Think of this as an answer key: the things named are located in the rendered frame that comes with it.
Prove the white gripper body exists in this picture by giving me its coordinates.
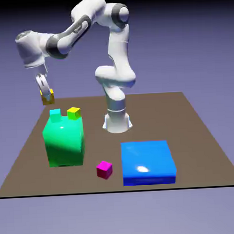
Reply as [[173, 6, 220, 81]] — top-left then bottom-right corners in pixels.
[[35, 72, 52, 101]]

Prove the small orange cube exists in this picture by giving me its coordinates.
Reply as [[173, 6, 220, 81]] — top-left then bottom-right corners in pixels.
[[39, 88, 55, 106]]

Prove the small cyan cube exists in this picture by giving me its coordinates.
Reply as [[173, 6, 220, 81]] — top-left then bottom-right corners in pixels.
[[49, 109, 62, 124]]

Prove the small yellow cube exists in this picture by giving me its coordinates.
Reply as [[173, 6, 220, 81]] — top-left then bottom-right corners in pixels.
[[66, 106, 82, 121]]

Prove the small magenta cube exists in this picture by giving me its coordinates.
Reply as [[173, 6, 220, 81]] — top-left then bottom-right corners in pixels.
[[95, 160, 114, 181]]

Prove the large green box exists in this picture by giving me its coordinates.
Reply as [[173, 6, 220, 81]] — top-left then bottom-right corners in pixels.
[[41, 113, 86, 169]]

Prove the large blue box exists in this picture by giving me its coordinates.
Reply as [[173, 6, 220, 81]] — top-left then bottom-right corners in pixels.
[[120, 139, 178, 187]]

